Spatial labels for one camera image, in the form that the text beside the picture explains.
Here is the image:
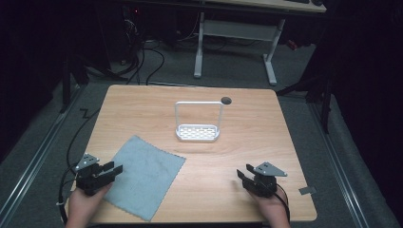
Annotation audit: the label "white towel rack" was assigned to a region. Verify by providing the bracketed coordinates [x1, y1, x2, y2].
[174, 100, 225, 143]

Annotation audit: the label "black cable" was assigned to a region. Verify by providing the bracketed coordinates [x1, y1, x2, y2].
[57, 107, 102, 224]
[269, 181, 292, 222]

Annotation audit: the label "person's right hand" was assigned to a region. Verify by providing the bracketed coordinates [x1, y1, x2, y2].
[248, 186, 292, 228]

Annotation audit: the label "black floor cables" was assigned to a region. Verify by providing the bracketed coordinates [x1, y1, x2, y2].
[108, 18, 166, 86]

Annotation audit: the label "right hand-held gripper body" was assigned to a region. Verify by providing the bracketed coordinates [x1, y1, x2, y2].
[241, 161, 289, 199]

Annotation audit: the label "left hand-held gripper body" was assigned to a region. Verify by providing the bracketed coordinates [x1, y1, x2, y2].
[74, 153, 116, 197]

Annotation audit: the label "grey cloth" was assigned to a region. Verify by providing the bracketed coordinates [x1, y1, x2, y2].
[103, 135, 187, 222]

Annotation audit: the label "black metal stand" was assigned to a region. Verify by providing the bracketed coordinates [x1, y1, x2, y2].
[276, 63, 335, 135]
[58, 53, 90, 114]

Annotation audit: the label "grey tape piece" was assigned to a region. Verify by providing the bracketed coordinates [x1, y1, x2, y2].
[298, 185, 317, 196]

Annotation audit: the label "white-legged desk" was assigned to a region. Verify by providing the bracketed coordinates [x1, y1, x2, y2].
[193, 0, 327, 86]

